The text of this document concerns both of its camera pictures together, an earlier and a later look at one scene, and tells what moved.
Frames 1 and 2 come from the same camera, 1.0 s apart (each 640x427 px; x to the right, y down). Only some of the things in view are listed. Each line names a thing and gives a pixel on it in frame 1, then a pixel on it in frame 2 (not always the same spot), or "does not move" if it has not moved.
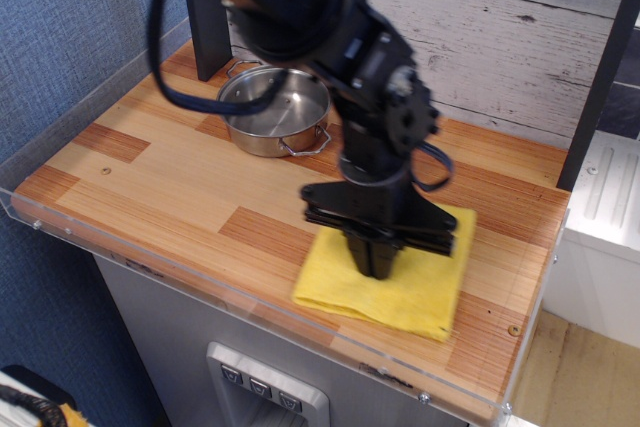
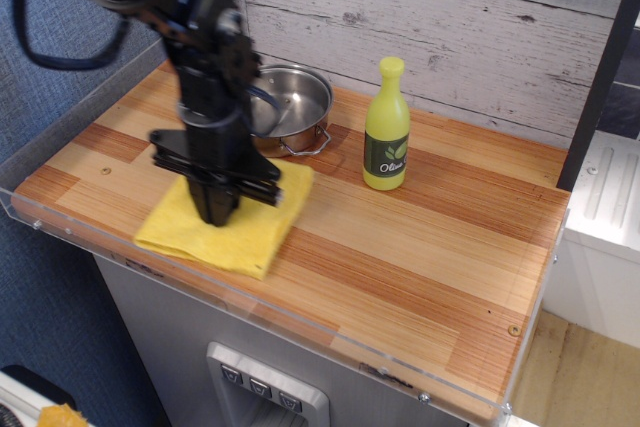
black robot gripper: x=380 y=202 → x=219 y=147
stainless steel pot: x=293 y=121 does not move
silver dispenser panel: x=247 y=392 does not move
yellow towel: x=420 y=298 → x=252 y=244
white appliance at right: x=594 y=275 does not move
